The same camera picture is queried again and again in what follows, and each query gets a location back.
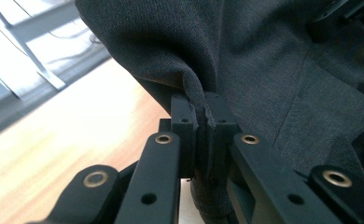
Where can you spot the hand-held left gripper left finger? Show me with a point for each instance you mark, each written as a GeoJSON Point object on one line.
{"type": "Point", "coordinates": [183, 130]}

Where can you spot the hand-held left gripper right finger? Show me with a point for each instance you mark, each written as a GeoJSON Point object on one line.
{"type": "Point", "coordinates": [222, 124]}

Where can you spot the dark grey pleated skirt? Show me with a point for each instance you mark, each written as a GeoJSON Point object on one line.
{"type": "Point", "coordinates": [264, 68]}

